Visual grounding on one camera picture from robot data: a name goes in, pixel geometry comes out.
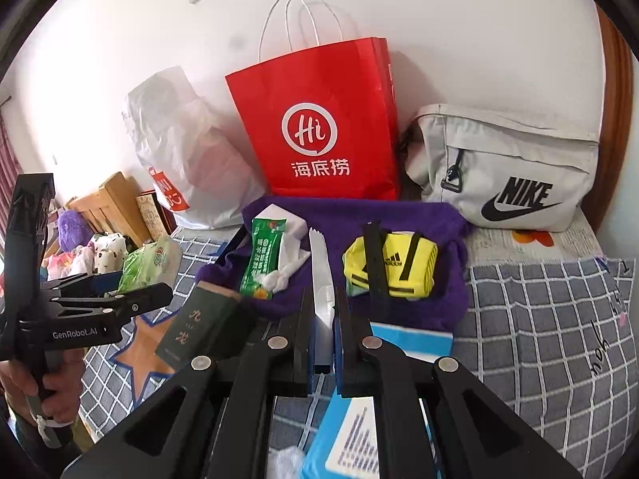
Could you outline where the striped curtain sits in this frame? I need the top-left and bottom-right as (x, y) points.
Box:
(0, 110), (23, 181)

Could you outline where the purple towel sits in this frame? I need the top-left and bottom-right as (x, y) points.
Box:
(194, 196), (472, 333)

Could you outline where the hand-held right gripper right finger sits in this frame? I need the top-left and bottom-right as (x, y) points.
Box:
(333, 287), (585, 479)

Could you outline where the green snack packet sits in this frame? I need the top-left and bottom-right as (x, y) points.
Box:
(238, 217), (290, 301)

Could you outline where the white spotted plush toy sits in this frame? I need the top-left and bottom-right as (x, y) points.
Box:
(90, 232), (133, 274)

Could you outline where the patterned wooden frame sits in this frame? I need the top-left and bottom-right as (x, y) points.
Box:
(136, 190), (173, 246)

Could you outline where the floral bed sheet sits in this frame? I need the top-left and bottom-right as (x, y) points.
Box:
(466, 207), (601, 267)

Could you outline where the wooden headboard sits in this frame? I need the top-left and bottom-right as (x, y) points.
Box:
(65, 172), (173, 250)

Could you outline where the grey plaid blanket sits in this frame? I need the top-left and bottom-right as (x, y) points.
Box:
(75, 232), (639, 479)

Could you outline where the red paper bag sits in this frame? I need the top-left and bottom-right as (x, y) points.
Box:
(224, 0), (403, 201)

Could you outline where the blue packet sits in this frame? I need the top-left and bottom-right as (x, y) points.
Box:
(300, 322), (455, 479)

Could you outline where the person's left hand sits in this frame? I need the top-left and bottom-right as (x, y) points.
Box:
(0, 348), (89, 427)

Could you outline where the yellow Adidas pouch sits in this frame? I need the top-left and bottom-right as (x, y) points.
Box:
(342, 222), (439, 301)

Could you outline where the green tissue pack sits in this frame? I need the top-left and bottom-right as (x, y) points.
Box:
(117, 237), (183, 295)

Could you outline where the dark green box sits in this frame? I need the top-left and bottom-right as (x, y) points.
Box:
(155, 282), (245, 372)

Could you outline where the purple plush toy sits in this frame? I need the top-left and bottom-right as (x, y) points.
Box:
(57, 210), (93, 253)

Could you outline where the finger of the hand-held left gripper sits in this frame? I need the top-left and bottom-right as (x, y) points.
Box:
(47, 270), (125, 294)
(47, 282), (173, 321)

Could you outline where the grey fabric bag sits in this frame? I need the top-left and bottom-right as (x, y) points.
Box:
(399, 104), (600, 233)

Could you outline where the wooden door frame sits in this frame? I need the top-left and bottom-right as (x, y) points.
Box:
(596, 7), (639, 240)

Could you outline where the pink plush toy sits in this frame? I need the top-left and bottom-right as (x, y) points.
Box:
(42, 252), (93, 281)

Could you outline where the silver packet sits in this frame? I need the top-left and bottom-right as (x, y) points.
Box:
(308, 227), (336, 375)

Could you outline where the white plastic bag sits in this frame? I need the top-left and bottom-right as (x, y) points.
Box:
(122, 65), (265, 231)

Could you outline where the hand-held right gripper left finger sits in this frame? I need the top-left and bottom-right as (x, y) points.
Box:
(60, 287), (318, 479)

